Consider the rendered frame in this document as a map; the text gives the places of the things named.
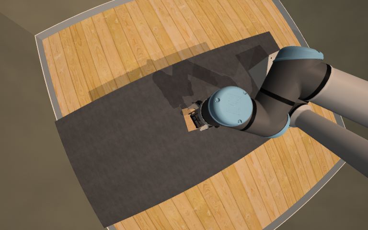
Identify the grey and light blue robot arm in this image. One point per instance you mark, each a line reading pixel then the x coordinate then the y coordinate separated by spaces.
pixel 296 77

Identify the orange flat mat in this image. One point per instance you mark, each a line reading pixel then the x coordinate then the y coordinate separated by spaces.
pixel 189 123

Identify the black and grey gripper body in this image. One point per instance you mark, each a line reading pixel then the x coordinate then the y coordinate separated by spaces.
pixel 197 122

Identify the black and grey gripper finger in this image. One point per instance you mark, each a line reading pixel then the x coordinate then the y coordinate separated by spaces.
pixel 195 105
pixel 205 127

